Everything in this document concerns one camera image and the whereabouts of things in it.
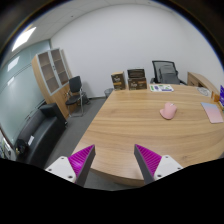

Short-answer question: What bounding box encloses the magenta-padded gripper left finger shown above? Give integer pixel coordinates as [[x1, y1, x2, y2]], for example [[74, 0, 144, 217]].
[[44, 144, 97, 188]]

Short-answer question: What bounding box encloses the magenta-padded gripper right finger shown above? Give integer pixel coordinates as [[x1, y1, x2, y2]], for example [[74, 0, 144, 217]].
[[133, 143, 184, 185]]

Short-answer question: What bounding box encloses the pink computer mouse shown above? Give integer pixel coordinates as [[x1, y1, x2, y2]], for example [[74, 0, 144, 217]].
[[159, 101, 178, 120]]

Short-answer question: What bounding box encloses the pink-blue gradient mouse pad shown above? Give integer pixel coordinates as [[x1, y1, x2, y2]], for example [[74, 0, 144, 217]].
[[200, 101, 224, 125]]

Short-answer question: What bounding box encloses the black leather sofa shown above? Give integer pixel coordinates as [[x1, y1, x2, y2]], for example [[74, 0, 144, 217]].
[[14, 102, 68, 168]]

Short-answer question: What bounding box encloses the white sticker sheet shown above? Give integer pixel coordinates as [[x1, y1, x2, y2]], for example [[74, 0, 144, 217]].
[[149, 84, 175, 93]]

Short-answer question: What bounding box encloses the black visitor chair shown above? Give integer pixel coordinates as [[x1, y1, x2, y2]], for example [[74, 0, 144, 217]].
[[64, 75, 90, 118]]

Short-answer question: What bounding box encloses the grey waste bin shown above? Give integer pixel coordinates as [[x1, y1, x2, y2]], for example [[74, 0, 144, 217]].
[[103, 87, 114, 99]]

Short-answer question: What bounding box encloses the grey backpack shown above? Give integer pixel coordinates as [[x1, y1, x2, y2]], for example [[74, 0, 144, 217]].
[[157, 65, 181, 85]]

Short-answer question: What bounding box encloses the wooden glass-door shelf cabinet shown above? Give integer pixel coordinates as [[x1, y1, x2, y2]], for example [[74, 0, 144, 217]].
[[31, 48, 73, 119]]

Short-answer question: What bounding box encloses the wooden side desk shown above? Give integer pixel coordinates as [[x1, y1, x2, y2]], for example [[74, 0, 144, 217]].
[[186, 71, 221, 98]]

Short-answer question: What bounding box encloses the tall brown cardboard box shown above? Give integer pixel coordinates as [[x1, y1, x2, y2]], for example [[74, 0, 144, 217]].
[[110, 71, 127, 91]]

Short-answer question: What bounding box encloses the black open box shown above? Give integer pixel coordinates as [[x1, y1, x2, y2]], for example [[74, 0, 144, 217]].
[[126, 68, 146, 80]]

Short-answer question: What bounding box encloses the black mesh office chair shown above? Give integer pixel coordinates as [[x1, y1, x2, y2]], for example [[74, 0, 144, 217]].
[[149, 60, 187, 86]]

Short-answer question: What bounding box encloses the ceiling light panel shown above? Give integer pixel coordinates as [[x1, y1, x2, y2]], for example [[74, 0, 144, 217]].
[[11, 26, 37, 53]]

